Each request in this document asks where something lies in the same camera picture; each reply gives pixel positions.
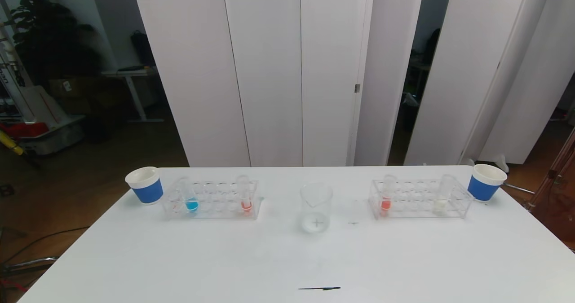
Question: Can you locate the clear acrylic tube rack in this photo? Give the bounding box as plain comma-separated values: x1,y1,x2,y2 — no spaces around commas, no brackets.
162,180,261,220
368,179,475,220

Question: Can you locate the dark green potted plant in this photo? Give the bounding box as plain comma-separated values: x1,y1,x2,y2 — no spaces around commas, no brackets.
0,0,103,90

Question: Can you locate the black floor cable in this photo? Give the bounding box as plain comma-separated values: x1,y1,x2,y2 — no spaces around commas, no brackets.
0,225,90,265

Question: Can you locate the red pigment test tube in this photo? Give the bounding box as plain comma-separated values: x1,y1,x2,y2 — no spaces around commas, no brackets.
381,175,398,217
236,175,253,214

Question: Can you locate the black bag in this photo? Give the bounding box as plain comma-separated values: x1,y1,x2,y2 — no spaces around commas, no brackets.
130,30,156,68

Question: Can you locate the white standing desk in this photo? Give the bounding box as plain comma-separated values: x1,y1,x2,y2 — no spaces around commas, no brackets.
102,66,165,123

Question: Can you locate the blue white paper cup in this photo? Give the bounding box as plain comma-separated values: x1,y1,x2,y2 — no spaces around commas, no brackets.
467,164,508,202
125,167,164,205

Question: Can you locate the metal floor leg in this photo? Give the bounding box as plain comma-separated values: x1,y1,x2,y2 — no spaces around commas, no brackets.
0,257,58,277

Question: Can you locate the grey crate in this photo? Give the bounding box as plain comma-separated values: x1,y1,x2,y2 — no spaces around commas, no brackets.
20,114,86,155

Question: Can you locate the yellow pigment test tube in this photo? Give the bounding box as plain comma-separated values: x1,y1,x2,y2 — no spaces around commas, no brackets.
434,174,457,215

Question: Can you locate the red box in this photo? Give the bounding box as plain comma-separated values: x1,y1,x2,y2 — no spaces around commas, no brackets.
0,123,48,139

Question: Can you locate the brown cardboard box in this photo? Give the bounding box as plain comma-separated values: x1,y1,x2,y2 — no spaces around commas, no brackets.
49,76,93,101

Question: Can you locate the white floor object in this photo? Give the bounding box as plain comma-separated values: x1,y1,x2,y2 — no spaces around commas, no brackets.
467,155,510,173

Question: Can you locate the blue pigment test tube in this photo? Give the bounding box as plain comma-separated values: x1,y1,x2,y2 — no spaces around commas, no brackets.
180,177,199,213

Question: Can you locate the white folding partition screen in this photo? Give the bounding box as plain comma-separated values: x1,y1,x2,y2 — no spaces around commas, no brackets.
131,0,425,167
403,0,575,166

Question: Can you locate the yellow tool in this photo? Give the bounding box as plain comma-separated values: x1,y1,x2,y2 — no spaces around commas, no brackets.
0,129,25,156

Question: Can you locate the clear glass beaker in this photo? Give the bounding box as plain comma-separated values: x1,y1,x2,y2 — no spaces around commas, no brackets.
300,183,334,233

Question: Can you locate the white board with red line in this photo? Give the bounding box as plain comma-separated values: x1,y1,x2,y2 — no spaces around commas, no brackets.
17,85,68,131

